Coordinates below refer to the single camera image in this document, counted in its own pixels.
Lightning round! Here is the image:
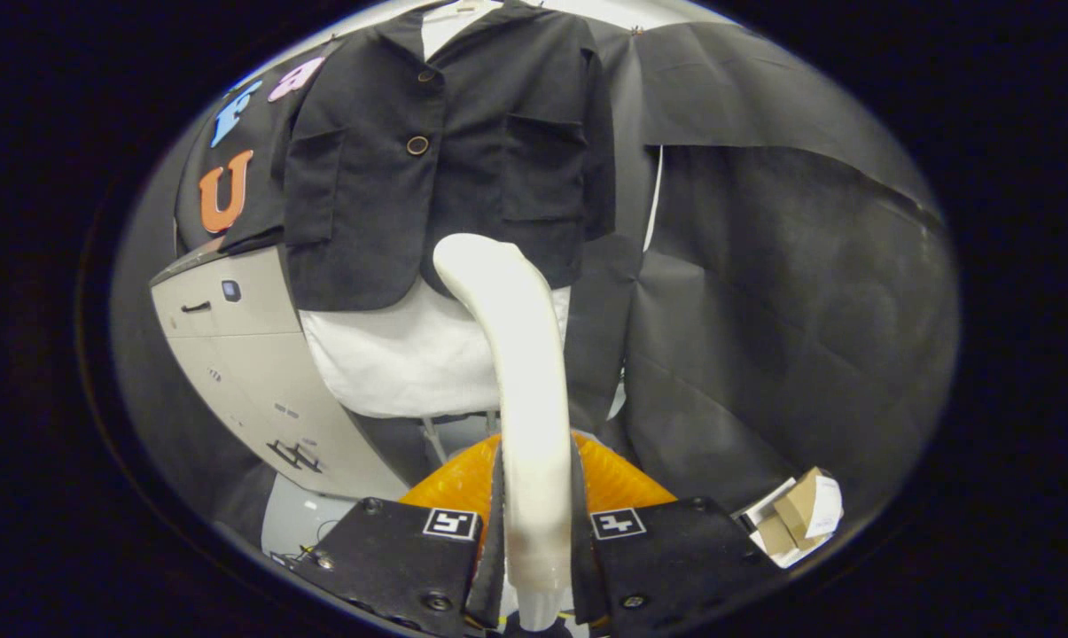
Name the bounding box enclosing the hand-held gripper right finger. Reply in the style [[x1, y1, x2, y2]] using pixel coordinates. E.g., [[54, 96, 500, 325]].
[[572, 432, 783, 634]]

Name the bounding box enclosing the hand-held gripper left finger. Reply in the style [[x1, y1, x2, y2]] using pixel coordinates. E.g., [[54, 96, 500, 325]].
[[290, 432, 505, 638]]

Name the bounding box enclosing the white garment steamer head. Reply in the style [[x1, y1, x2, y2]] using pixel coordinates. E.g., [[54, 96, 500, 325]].
[[433, 233, 579, 632]]

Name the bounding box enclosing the grey garment steamer base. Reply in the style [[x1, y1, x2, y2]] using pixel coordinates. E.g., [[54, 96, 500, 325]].
[[150, 244, 410, 502]]

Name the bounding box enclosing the black jacket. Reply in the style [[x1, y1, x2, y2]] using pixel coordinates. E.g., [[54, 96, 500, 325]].
[[219, 0, 617, 313]]

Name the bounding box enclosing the small cardboard box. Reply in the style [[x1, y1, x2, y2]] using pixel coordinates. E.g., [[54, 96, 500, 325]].
[[771, 467, 845, 540], [751, 512, 800, 559]]

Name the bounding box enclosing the white board stand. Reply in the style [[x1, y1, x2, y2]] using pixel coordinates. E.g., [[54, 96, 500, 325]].
[[420, 409, 501, 466]]

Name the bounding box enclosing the black backdrop cloth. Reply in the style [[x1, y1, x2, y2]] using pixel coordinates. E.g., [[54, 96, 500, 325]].
[[113, 22, 960, 533]]

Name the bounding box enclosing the thin white cable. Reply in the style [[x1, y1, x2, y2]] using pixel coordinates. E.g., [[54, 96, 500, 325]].
[[642, 144, 665, 253]]

